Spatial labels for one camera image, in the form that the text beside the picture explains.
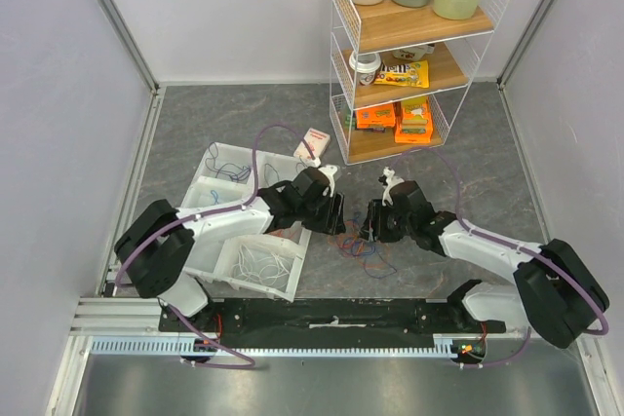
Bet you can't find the orange box left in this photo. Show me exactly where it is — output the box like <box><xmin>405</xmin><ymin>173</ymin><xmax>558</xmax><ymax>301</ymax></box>
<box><xmin>355</xmin><ymin>103</ymin><xmax>396</xmax><ymax>130</ymax></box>

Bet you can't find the white wire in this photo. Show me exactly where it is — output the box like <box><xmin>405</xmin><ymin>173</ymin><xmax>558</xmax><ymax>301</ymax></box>
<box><xmin>231</xmin><ymin>243</ymin><xmax>296</xmax><ymax>285</ymax></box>

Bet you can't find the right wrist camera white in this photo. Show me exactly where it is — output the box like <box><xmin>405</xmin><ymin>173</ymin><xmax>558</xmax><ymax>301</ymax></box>
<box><xmin>379</xmin><ymin>167</ymin><xmax>405</xmax><ymax>207</ymax></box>

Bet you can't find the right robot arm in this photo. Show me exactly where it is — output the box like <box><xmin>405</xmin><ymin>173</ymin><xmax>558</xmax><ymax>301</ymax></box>
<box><xmin>361</xmin><ymin>175</ymin><xmax>609</xmax><ymax>349</ymax></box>

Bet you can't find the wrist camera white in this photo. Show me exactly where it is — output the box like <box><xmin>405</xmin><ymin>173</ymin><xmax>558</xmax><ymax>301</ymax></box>
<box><xmin>379</xmin><ymin>167</ymin><xmax>405</xmax><ymax>207</ymax></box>
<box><xmin>307</xmin><ymin>158</ymin><xmax>342</xmax><ymax>196</ymax></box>

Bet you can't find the white compartment tray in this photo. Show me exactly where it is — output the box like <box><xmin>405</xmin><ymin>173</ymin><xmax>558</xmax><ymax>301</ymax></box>
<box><xmin>181</xmin><ymin>142</ymin><xmax>311</xmax><ymax>301</ymax></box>

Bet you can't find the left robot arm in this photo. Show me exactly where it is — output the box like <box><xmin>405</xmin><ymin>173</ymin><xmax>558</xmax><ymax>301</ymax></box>
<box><xmin>114</xmin><ymin>165</ymin><xmax>345</xmax><ymax>331</ymax></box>

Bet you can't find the white yoghurt cup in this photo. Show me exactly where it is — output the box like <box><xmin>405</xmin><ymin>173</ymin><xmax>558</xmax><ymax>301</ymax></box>
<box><xmin>392</xmin><ymin>44</ymin><xmax>435</xmax><ymax>62</ymax></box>

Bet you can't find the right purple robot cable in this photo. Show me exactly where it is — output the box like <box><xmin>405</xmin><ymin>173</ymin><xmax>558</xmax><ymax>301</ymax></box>
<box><xmin>389</xmin><ymin>146</ymin><xmax>610</xmax><ymax>368</ymax></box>

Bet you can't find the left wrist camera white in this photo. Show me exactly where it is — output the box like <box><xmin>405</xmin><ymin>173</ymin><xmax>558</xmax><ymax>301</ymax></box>
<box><xmin>307</xmin><ymin>158</ymin><xmax>342</xmax><ymax>196</ymax></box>

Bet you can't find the yellow candy bag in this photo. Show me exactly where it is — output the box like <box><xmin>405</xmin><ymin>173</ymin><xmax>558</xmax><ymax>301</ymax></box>
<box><xmin>373</xmin><ymin>60</ymin><xmax>430</xmax><ymax>89</ymax></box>

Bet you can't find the white paper cup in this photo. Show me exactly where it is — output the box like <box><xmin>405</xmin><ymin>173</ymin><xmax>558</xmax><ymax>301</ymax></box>
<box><xmin>349</xmin><ymin>52</ymin><xmax>382</xmax><ymax>86</ymax></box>

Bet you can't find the white wire shelf rack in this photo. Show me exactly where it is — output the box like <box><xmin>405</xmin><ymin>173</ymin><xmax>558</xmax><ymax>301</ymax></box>
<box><xmin>330</xmin><ymin>0</ymin><xmax>510</xmax><ymax>165</ymax></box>

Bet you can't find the small white pink box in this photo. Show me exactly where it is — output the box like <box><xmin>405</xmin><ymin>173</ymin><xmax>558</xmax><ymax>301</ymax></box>
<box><xmin>293</xmin><ymin>128</ymin><xmax>331</xmax><ymax>161</ymax></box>

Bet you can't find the dark green wire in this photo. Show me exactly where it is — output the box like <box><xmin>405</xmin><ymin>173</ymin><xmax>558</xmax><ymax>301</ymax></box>
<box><xmin>262</xmin><ymin>162</ymin><xmax>293</xmax><ymax>188</ymax></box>

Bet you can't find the orange box stack right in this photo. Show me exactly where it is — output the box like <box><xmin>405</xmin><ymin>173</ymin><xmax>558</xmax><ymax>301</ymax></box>
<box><xmin>394</xmin><ymin>95</ymin><xmax>434</xmax><ymax>145</ymax></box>

